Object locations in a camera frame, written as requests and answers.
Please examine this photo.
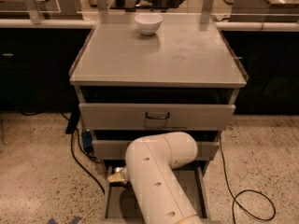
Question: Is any white ceramic bowl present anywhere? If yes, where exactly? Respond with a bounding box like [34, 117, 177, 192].
[135, 13, 163, 35]

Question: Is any middle grey drawer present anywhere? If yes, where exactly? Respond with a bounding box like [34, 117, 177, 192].
[92, 140, 220, 161]

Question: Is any grey metal drawer cabinet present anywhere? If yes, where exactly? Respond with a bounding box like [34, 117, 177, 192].
[68, 12, 249, 224]

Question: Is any top grey drawer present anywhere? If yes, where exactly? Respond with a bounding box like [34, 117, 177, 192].
[79, 103, 235, 131]

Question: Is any right metal post bracket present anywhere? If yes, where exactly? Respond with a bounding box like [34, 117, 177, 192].
[202, 0, 214, 14]

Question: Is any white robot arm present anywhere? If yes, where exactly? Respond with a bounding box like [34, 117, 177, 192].
[107, 132, 203, 224]

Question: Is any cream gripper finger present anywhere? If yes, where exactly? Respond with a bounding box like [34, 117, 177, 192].
[107, 173, 130, 187]

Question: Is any black cable left floor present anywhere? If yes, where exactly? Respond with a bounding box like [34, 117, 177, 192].
[19, 110, 107, 195]

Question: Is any left metal post bracket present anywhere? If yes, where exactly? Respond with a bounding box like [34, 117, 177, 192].
[24, 0, 44, 24]

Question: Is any blue power adapter box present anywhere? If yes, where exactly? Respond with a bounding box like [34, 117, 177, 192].
[81, 132, 93, 152]

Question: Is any white horizontal rail pipe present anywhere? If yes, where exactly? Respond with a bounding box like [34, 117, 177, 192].
[0, 19, 299, 32]

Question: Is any clear acrylic panel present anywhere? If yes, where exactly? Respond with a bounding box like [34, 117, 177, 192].
[0, 0, 101, 15]

